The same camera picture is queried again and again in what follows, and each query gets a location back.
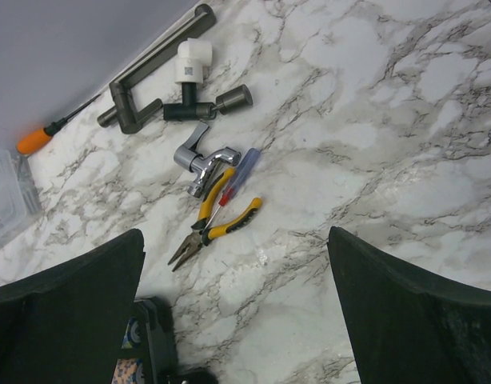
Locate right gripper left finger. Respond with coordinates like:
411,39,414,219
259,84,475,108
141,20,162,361
0,229,145,383

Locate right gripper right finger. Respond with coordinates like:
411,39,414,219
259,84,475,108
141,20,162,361
328,226,491,383

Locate black foam-lined poker case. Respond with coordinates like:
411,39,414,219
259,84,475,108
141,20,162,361
118,297,218,384

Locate peach blue poker chip stack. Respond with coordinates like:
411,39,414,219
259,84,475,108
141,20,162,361
111,358,145,384

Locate green chip stack in case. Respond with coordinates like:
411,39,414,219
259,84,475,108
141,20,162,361
122,318,141,349

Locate clear plastic organizer box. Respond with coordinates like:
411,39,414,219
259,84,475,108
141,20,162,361
0,150,42,249

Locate chrome metal fitting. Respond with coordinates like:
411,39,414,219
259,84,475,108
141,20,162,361
174,122,242,198

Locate black metal clamp tool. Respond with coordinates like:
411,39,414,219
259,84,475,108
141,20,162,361
96,3,217,135

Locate black white cylinder tool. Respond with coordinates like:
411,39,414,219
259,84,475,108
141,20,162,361
162,38,253,122

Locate yellow handled needle-nose pliers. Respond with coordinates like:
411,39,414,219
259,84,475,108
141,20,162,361
167,166,263,274

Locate orange handled screwdriver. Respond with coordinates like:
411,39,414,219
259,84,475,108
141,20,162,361
15,94,101,155

